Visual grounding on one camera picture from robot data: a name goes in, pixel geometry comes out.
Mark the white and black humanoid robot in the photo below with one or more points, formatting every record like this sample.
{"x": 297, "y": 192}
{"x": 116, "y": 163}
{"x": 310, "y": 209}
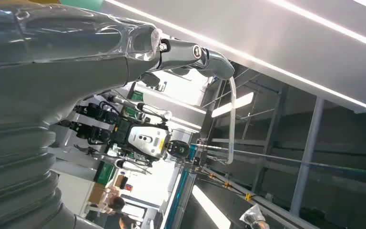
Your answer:
{"x": 145, "y": 142}

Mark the clear bent plastic tube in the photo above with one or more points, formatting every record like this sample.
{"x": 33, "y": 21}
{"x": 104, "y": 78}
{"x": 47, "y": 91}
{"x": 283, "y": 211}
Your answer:
{"x": 232, "y": 126}

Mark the rectangular ceiling light panel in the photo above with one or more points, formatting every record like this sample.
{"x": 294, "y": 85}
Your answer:
{"x": 233, "y": 104}
{"x": 209, "y": 208}

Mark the long led strip light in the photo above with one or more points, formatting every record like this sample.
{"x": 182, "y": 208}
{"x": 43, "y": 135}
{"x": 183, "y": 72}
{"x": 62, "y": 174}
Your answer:
{"x": 265, "y": 64}

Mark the green storage crate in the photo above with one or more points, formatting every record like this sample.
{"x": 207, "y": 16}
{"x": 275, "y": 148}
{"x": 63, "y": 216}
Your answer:
{"x": 104, "y": 173}

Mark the person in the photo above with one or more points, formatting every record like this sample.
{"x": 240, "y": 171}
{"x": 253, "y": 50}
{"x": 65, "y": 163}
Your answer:
{"x": 117, "y": 210}

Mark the brown cardboard box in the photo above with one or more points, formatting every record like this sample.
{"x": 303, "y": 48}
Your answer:
{"x": 97, "y": 194}

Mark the clear plastic bag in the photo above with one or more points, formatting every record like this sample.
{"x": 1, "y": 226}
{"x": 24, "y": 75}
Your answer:
{"x": 252, "y": 216}

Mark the grey steel column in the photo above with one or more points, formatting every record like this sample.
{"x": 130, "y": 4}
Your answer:
{"x": 307, "y": 158}

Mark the green table mat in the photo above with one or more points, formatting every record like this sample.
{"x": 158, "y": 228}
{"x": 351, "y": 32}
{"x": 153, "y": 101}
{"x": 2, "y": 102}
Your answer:
{"x": 82, "y": 4}

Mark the ribbed grey left arm sleeve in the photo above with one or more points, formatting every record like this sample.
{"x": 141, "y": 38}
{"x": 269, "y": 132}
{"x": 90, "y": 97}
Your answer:
{"x": 15, "y": 177}

